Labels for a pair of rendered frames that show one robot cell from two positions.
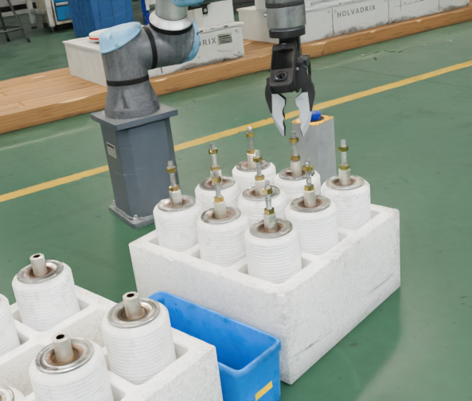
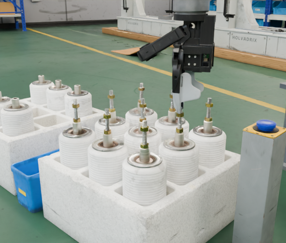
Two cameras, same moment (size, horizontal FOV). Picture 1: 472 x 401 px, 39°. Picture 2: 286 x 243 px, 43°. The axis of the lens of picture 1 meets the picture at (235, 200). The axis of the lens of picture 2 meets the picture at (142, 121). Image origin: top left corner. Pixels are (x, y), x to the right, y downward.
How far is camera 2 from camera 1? 1.52 m
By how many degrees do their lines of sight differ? 83
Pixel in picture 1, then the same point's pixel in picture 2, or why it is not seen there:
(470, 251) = not seen: outside the picture
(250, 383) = (15, 178)
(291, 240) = (60, 140)
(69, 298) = (70, 108)
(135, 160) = not seen: outside the picture
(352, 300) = (87, 227)
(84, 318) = (66, 119)
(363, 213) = (126, 188)
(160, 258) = not seen: hidden behind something
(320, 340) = (61, 219)
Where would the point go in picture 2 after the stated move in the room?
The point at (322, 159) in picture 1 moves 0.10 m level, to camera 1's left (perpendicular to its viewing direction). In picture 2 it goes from (245, 168) to (234, 150)
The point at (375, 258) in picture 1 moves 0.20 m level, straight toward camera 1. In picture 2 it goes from (112, 225) to (27, 213)
